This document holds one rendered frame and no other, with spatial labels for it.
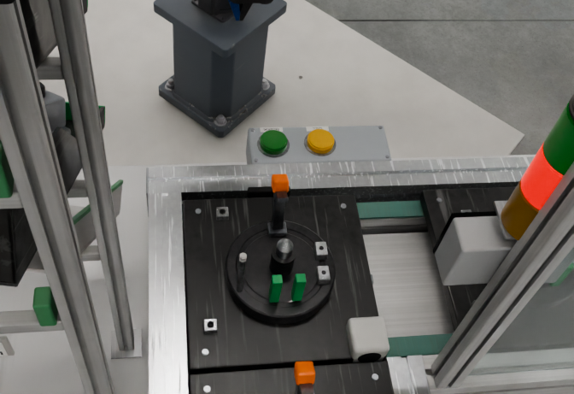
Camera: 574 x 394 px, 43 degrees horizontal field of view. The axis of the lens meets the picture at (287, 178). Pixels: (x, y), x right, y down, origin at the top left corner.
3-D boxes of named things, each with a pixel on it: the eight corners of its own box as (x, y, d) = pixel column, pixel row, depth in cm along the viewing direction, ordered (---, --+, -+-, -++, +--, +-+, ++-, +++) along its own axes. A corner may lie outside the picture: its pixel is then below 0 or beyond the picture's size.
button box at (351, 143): (245, 151, 115) (248, 126, 110) (376, 148, 118) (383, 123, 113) (248, 188, 111) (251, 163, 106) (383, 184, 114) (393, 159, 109)
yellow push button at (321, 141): (304, 137, 111) (306, 128, 109) (330, 136, 111) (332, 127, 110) (307, 157, 109) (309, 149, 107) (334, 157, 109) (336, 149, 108)
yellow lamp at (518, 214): (494, 200, 69) (512, 169, 65) (544, 198, 69) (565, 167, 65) (509, 246, 66) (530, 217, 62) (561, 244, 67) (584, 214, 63)
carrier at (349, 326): (183, 208, 101) (181, 152, 91) (352, 202, 105) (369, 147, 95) (189, 377, 88) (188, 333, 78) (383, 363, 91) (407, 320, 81)
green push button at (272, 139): (258, 138, 110) (259, 129, 108) (284, 137, 110) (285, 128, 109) (260, 159, 108) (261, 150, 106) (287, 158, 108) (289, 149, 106)
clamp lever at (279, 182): (268, 222, 96) (271, 173, 92) (284, 221, 96) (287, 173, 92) (272, 239, 93) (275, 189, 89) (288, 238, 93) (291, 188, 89)
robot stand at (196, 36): (213, 49, 132) (217, -42, 116) (277, 91, 128) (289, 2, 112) (156, 93, 125) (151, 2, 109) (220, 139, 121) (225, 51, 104)
